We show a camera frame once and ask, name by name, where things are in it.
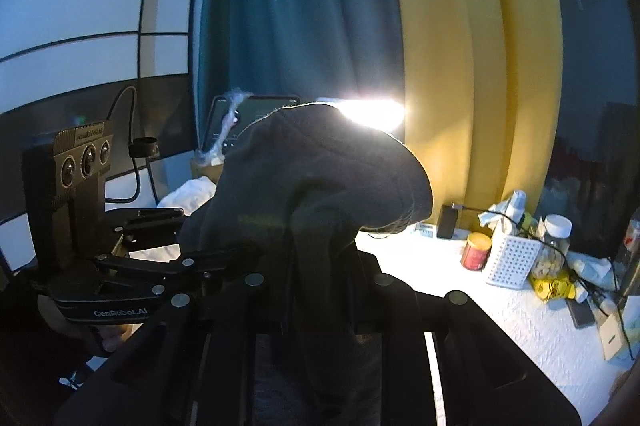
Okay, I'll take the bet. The clear jar with white lid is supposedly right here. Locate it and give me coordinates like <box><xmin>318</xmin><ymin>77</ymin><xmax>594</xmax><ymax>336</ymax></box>
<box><xmin>530</xmin><ymin>214</ymin><xmax>573</xmax><ymax>279</ymax></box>

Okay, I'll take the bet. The grey-capped white bottle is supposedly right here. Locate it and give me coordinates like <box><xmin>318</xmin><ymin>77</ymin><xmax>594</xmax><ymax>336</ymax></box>
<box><xmin>505</xmin><ymin>190</ymin><xmax>528</xmax><ymax>237</ymax></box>

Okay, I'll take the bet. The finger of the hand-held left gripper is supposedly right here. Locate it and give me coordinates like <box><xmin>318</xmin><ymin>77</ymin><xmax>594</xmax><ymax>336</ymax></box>
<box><xmin>94</xmin><ymin>245</ymin><xmax>262</xmax><ymax>291</ymax></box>
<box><xmin>105</xmin><ymin>206</ymin><xmax>187</xmax><ymax>240</ymax></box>

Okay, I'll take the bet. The person's left hand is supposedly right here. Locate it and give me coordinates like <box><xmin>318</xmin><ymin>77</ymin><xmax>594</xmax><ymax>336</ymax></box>
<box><xmin>37</xmin><ymin>295</ymin><xmax>136</xmax><ymax>354</ymax></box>

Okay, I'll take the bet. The clear plastic package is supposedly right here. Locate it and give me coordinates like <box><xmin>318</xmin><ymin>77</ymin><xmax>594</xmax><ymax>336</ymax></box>
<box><xmin>570</xmin><ymin>253</ymin><xmax>618</xmax><ymax>287</ymax></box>

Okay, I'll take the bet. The crumpled clear plastic wrap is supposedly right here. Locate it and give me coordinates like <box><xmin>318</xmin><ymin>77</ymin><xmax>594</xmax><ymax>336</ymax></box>
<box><xmin>197</xmin><ymin>87</ymin><xmax>253</xmax><ymax>167</ymax></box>

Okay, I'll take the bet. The brown t-shirt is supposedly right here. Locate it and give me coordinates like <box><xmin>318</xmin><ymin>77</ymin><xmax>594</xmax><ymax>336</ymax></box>
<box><xmin>177</xmin><ymin>102</ymin><xmax>435</xmax><ymax>426</ymax></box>

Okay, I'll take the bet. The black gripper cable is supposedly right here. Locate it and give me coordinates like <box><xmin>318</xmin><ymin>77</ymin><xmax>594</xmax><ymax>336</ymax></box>
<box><xmin>102</xmin><ymin>85</ymin><xmax>161</xmax><ymax>203</ymax></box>

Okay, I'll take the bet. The cardboard box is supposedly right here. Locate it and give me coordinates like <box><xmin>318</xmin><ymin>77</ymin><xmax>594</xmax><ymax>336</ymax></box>
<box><xmin>192</xmin><ymin>156</ymin><xmax>226</xmax><ymax>182</ymax></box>

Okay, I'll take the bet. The white perforated basket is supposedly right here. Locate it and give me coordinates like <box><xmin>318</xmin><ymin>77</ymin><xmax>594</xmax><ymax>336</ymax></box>
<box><xmin>482</xmin><ymin>233</ymin><xmax>546</xmax><ymax>291</ymax></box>

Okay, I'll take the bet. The yellow tissue box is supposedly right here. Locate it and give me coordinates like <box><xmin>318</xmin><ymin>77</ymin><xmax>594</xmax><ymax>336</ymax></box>
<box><xmin>597</xmin><ymin>311</ymin><xmax>633</xmax><ymax>362</ymax></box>

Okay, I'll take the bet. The white desk lamp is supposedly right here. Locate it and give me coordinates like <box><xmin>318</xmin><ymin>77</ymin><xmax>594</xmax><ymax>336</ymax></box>
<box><xmin>317</xmin><ymin>96</ymin><xmax>407</xmax><ymax>131</ymax></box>

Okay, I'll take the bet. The yellow curtain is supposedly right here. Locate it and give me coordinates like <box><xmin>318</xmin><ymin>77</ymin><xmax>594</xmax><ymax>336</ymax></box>
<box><xmin>382</xmin><ymin>0</ymin><xmax>563</xmax><ymax>232</ymax></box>

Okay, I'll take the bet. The red can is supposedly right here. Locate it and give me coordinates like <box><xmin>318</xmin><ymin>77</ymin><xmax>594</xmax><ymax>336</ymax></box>
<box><xmin>461</xmin><ymin>232</ymin><xmax>493</xmax><ymax>272</ymax></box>

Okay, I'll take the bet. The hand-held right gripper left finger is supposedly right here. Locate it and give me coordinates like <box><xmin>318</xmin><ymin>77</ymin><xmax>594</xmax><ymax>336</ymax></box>
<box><xmin>52</xmin><ymin>273</ymin><xmax>301</xmax><ymax>426</ymax></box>

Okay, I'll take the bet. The white folded garment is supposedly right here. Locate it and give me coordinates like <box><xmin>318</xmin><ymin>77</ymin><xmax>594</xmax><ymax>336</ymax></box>
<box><xmin>120</xmin><ymin>176</ymin><xmax>219</xmax><ymax>263</ymax></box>

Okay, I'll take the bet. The black power adapter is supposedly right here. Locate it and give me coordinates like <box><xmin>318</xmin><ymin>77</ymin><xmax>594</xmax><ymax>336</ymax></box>
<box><xmin>436</xmin><ymin>204</ymin><xmax>458</xmax><ymax>240</ymax></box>

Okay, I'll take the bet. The yellow plastic bag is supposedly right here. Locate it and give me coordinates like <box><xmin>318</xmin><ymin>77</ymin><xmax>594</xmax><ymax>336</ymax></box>
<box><xmin>530</xmin><ymin>271</ymin><xmax>576</xmax><ymax>303</ymax></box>

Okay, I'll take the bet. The crumpled white tissue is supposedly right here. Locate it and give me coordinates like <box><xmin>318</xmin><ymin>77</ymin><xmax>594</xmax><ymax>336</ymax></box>
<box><xmin>477</xmin><ymin>201</ymin><xmax>513</xmax><ymax>229</ymax></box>

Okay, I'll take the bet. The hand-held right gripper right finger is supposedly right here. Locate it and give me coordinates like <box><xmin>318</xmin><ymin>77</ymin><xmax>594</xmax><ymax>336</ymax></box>
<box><xmin>357</xmin><ymin>251</ymin><xmax>583</xmax><ymax>426</ymax></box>

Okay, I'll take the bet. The black tablet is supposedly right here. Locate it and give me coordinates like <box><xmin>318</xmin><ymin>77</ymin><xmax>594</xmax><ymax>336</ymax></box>
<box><xmin>202</xmin><ymin>95</ymin><xmax>302</xmax><ymax>157</ymax></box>

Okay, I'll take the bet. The dark teal curtain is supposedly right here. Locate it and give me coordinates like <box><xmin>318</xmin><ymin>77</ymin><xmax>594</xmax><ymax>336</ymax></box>
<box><xmin>192</xmin><ymin>0</ymin><xmax>408</xmax><ymax>157</ymax></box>

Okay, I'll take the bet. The clear water bottle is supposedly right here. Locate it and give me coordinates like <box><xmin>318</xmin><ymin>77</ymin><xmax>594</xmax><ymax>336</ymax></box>
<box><xmin>617</xmin><ymin>206</ymin><xmax>640</xmax><ymax>279</ymax></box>

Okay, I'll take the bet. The small dark phone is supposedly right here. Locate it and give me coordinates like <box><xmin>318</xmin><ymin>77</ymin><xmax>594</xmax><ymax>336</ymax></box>
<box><xmin>566</xmin><ymin>298</ymin><xmax>596</xmax><ymax>329</ymax></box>

